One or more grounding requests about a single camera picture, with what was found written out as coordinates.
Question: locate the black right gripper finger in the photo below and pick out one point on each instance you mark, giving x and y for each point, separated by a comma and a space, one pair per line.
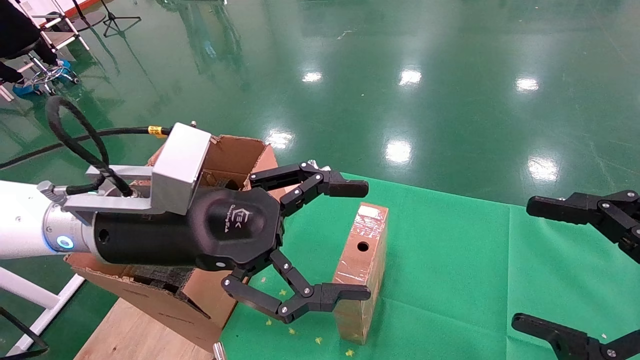
590, 207
565, 337

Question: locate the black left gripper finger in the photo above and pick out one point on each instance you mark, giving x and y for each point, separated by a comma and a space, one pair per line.
320, 297
320, 181

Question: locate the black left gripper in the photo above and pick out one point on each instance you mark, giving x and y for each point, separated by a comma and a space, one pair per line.
165, 240

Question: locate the small brown cardboard box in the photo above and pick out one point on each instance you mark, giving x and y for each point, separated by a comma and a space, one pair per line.
361, 265

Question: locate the large open cardboard carton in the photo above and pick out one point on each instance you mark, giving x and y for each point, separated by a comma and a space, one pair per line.
150, 305

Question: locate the silver metal cloth clip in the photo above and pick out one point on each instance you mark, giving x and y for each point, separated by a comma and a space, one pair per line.
314, 164
219, 351

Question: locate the green table cloth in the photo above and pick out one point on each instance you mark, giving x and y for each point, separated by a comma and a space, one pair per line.
450, 275

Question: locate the blue shoe cover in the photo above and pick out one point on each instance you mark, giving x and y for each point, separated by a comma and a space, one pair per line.
65, 66
27, 90

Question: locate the wheeled metal stool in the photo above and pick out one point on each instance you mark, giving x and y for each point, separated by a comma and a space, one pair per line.
47, 75

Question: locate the black tripod stand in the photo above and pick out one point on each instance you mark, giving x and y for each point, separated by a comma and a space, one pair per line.
119, 21

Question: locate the white metal rack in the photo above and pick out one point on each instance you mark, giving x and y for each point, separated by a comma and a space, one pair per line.
60, 22

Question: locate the person in black clothes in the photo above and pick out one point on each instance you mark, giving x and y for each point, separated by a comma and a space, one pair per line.
15, 30

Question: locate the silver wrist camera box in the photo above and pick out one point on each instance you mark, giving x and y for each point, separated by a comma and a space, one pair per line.
180, 165

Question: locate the white metal frame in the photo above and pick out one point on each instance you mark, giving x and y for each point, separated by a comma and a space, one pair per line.
45, 302

